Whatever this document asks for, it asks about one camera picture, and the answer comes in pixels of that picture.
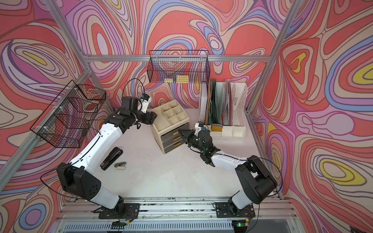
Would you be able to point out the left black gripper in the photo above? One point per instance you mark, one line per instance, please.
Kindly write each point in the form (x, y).
(149, 117)

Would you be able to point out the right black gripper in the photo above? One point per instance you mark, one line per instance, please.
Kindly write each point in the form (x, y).
(187, 136)

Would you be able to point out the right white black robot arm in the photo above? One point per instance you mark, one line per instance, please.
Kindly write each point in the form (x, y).
(256, 180)

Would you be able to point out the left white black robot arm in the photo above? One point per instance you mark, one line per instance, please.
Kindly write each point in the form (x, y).
(76, 177)

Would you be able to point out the cream drawer organizer cabinet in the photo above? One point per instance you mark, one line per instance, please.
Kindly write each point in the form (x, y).
(169, 116)

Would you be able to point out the green folder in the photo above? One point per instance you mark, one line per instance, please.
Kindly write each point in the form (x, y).
(216, 102)

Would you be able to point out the white file organizer rack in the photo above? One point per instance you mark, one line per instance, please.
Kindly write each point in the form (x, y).
(233, 126)

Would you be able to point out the yellow sticky notes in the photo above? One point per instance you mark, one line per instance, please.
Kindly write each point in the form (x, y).
(177, 79)

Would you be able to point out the black stapler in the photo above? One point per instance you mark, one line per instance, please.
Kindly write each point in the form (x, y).
(111, 158)

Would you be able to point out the small silver staple remover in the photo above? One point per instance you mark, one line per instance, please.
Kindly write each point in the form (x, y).
(120, 166)

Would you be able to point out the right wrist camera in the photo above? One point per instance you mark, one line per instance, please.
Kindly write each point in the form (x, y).
(200, 127)

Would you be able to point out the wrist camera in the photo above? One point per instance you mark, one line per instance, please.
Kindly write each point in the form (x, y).
(200, 127)
(145, 102)

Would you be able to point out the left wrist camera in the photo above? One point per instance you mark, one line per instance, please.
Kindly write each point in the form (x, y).
(145, 102)

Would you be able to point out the back black wire basket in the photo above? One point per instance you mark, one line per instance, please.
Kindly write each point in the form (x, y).
(169, 63)

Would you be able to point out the black wire basket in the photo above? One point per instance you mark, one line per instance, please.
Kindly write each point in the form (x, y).
(68, 118)
(169, 63)

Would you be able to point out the aluminium front rail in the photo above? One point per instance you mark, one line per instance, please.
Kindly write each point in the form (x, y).
(180, 215)

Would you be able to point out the left black wire basket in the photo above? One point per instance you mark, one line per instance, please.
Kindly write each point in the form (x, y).
(68, 118)

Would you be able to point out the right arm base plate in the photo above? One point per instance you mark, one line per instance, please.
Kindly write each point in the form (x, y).
(228, 210)

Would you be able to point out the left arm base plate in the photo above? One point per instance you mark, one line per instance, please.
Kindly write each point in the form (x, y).
(122, 211)

